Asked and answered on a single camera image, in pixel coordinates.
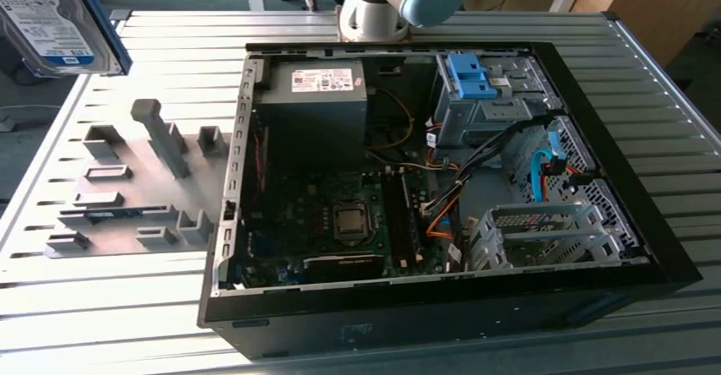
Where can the green motherboard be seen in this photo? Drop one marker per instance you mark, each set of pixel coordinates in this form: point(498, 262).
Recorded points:
point(294, 223)

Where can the silver optical drive cage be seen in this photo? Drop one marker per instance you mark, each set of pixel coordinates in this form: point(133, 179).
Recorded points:
point(496, 113)

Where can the hard disk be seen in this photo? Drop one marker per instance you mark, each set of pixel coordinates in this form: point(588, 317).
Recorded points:
point(46, 20)

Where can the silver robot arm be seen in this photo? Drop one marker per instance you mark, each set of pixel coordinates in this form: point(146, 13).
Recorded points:
point(372, 16)

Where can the silver disk bay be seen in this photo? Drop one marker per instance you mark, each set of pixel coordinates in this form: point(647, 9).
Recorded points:
point(555, 233)

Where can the wooden cabinet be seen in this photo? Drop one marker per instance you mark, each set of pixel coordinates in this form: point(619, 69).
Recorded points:
point(664, 7)

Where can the grey power supply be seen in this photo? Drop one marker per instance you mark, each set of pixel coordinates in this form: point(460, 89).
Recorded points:
point(324, 81)

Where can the black CPU socket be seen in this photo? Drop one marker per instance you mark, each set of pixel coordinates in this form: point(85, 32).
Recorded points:
point(351, 238)

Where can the grey floor power strip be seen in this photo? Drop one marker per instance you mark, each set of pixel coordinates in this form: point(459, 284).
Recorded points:
point(6, 122)

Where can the black graphics card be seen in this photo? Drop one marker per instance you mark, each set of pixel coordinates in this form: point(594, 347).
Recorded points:
point(344, 265)

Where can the grey parts rack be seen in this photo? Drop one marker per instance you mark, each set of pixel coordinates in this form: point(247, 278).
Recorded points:
point(141, 206)

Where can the black PC case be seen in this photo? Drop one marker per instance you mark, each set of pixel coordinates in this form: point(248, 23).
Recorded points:
point(395, 320)

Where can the dark blue RAM stick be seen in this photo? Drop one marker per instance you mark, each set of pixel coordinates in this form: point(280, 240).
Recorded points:
point(110, 215)

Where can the blue plastic drive latch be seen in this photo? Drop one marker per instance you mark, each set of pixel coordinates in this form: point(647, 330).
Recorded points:
point(471, 79)

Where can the silver CPU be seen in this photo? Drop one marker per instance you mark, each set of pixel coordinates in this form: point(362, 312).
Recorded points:
point(351, 219)

